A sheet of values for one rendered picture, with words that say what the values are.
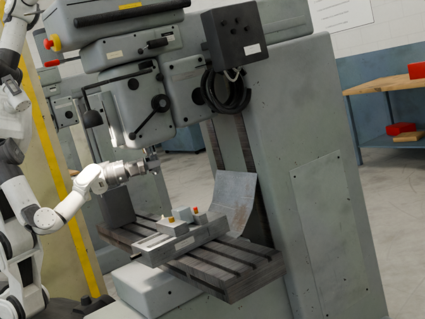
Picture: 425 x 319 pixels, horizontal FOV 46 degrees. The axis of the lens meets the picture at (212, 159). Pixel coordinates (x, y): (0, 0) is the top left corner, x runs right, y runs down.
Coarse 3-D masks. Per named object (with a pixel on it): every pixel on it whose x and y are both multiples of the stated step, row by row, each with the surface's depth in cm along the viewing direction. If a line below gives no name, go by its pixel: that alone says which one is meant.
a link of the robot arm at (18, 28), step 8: (8, 0) 207; (8, 8) 204; (8, 16) 206; (8, 24) 207; (16, 24) 207; (24, 24) 210; (8, 32) 206; (16, 32) 207; (24, 32) 210; (8, 40) 205; (16, 40) 207; (24, 40) 211; (8, 48) 205; (16, 48) 207
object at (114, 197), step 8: (120, 184) 242; (104, 192) 235; (112, 192) 237; (120, 192) 239; (128, 192) 240; (104, 200) 237; (112, 200) 237; (120, 200) 239; (128, 200) 240; (104, 208) 244; (112, 208) 237; (120, 208) 239; (128, 208) 241; (104, 216) 252; (112, 216) 238; (120, 216) 239; (128, 216) 241; (112, 224) 239; (120, 224) 240
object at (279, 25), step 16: (256, 0) 209; (272, 0) 212; (288, 0) 217; (304, 0) 222; (192, 16) 193; (272, 16) 213; (288, 16) 217; (304, 16) 221; (192, 32) 193; (272, 32) 213; (288, 32) 217; (304, 32) 222; (192, 48) 193; (160, 64) 188
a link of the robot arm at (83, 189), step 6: (90, 168) 192; (96, 168) 192; (84, 174) 190; (90, 174) 190; (96, 174) 190; (78, 180) 188; (84, 180) 188; (90, 180) 188; (78, 186) 188; (84, 186) 187; (78, 192) 188; (84, 192) 188; (84, 198) 189
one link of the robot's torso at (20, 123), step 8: (0, 88) 197; (0, 96) 195; (0, 104) 192; (0, 112) 190; (8, 112) 192; (16, 112) 194; (24, 112) 196; (0, 120) 188; (8, 120) 190; (16, 120) 192; (24, 120) 194; (0, 128) 187; (8, 128) 188; (16, 128) 190; (24, 128) 192; (0, 136) 187; (8, 136) 188; (16, 136) 190; (24, 136) 192; (24, 144) 195; (24, 152) 200
